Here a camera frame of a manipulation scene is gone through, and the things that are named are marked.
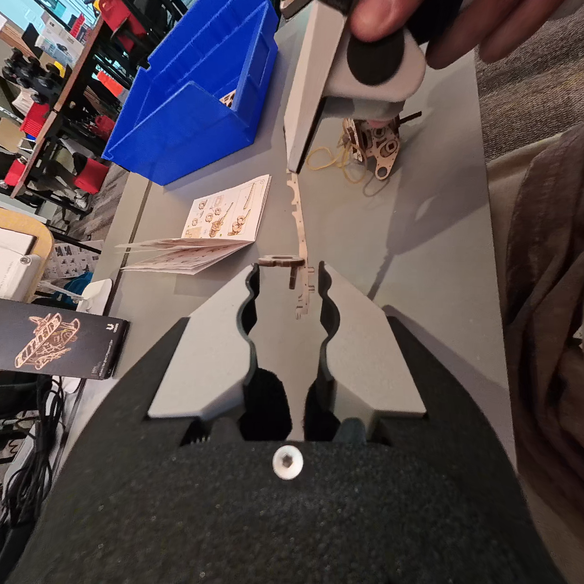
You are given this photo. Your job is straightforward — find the model instruction booklet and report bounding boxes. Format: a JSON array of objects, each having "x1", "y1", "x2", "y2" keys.
[{"x1": 114, "y1": 174, "x2": 273, "y2": 275}]

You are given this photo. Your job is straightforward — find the red storage bin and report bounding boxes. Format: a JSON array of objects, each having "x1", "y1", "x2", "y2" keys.
[{"x1": 73, "y1": 160, "x2": 110, "y2": 194}]

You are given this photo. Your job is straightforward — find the black model kit box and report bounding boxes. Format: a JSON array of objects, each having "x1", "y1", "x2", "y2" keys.
[{"x1": 0, "y1": 299, "x2": 130, "y2": 380}]

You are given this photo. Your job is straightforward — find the black round parts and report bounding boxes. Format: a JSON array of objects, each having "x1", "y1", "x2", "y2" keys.
[{"x1": 2, "y1": 48, "x2": 62, "y2": 105}]

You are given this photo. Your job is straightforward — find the wooden flower-shaped disc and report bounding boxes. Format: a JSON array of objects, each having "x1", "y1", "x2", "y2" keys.
[{"x1": 258, "y1": 255, "x2": 305, "y2": 270}]

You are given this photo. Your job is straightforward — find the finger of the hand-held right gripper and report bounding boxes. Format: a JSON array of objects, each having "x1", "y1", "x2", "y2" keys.
[{"x1": 283, "y1": 0, "x2": 349, "y2": 174}]

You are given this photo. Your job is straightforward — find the teal bag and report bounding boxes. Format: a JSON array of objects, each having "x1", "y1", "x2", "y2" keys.
[{"x1": 49, "y1": 272, "x2": 94, "y2": 302}]

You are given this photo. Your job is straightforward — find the wooden display board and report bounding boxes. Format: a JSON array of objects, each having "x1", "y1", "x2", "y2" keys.
[{"x1": 0, "y1": 209, "x2": 54, "y2": 304}]

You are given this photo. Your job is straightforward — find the wooden cage-shaped model assembly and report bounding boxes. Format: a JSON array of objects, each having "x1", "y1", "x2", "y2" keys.
[{"x1": 340, "y1": 112, "x2": 422, "y2": 182}]

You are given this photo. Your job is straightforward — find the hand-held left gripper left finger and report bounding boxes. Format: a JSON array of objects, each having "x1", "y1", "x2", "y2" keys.
[{"x1": 147, "y1": 264, "x2": 261, "y2": 432}]

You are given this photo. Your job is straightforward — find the printed paper sheet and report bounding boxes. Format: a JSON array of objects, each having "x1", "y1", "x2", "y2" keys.
[{"x1": 48, "y1": 239, "x2": 103, "y2": 280}]

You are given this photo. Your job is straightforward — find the person's right hand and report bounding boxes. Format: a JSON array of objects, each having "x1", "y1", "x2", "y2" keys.
[{"x1": 350, "y1": 0, "x2": 567, "y2": 70}]

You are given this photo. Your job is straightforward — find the black frame workbench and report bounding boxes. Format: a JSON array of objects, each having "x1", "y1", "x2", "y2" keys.
[{"x1": 0, "y1": 14, "x2": 153, "y2": 220}]

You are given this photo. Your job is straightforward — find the blue plastic bin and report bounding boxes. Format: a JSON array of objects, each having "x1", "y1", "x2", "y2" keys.
[{"x1": 101, "y1": 0, "x2": 280, "y2": 187}]

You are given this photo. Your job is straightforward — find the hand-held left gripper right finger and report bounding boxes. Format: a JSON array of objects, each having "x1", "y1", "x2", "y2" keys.
[{"x1": 318, "y1": 261, "x2": 428, "y2": 434}]

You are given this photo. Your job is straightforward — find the wooden toothed strip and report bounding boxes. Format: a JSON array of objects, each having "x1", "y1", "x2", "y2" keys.
[{"x1": 286, "y1": 169, "x2": 316, "y2": 320}]

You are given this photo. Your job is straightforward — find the tan rubber band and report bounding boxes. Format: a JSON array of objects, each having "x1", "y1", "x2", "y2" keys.
[
  {"x1": 305, "y1": 145, "x2": 342, "y2": 173},
  {"x1": 341, "y1": 148, "x2": 372, "y2": 184}
]

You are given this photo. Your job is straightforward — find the black cable bundle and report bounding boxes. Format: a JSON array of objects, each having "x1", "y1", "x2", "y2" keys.
[{"x1": 0, "y1": 374, "x2": 67, "y2": 530}]

